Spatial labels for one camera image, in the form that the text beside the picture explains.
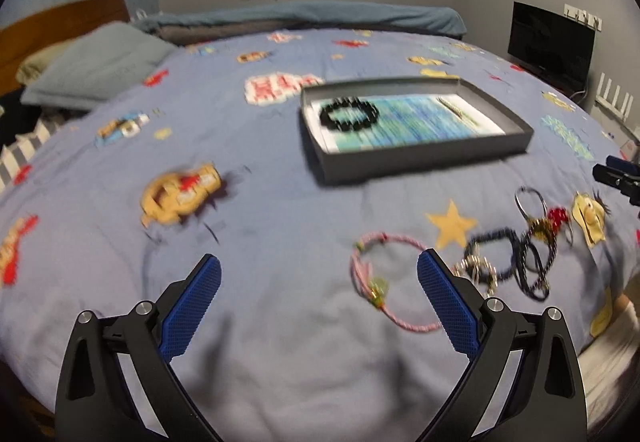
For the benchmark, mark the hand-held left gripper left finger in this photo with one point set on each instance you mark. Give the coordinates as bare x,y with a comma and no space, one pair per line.
192,307

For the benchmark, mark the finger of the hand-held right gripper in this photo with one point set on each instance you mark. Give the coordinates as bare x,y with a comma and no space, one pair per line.
612,179
625,164

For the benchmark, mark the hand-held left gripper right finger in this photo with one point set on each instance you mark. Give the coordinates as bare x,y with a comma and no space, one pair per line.
447,307

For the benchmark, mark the grey shallow cardboard box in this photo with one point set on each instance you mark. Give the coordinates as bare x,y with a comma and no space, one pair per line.
425,166

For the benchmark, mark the white rack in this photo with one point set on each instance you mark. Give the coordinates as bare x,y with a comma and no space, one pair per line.
615,101

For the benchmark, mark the blue printed cartoon blanket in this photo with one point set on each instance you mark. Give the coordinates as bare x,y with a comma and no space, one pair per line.
280,202

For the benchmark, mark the black flat monitor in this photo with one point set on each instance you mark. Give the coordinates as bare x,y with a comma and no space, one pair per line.
550,44

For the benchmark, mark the thin gold stick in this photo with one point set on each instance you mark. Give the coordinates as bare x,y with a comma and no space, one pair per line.
452,107

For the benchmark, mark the colourful printed paper sheet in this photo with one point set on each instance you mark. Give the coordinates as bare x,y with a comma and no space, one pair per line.
415,121

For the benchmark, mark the striped white cloth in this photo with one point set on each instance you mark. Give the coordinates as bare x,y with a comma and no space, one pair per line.
25,146

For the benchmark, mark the grey-blue pillow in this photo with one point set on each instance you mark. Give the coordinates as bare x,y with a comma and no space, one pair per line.
100,66

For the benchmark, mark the dark cloth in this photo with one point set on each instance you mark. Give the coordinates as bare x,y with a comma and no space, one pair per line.
12,116

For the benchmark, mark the grey blanket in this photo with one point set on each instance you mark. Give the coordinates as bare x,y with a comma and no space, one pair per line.
210,34

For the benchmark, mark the beige pillow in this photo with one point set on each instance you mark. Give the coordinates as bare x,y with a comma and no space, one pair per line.
37,64

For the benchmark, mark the rolled blue duvet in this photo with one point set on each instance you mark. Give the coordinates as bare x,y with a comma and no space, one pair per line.
300,14

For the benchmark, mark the wooden headboard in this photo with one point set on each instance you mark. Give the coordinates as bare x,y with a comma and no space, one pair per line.
50,21

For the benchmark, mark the white wall hooks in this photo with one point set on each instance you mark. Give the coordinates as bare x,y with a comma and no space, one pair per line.
582,14

